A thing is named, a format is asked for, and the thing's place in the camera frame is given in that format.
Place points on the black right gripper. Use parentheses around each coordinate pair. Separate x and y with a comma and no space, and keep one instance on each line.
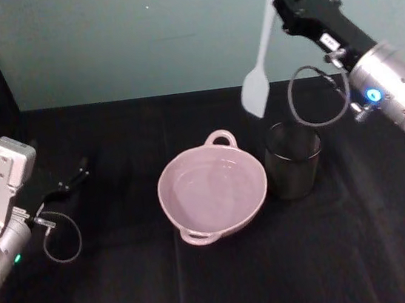
(323,16)

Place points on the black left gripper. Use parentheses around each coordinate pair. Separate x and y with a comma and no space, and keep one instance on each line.
(37,190)

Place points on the white silicone spatula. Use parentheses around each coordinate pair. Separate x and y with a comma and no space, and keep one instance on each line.
(254,92)

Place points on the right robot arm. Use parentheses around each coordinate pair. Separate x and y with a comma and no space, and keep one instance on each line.
(394,77)

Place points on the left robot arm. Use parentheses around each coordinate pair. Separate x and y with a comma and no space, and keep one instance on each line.
(2,192)

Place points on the black table cloth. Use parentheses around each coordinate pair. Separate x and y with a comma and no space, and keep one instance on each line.
(132,299)

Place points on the dark smoky glass cup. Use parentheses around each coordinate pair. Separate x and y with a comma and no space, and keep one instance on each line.
(293,177)

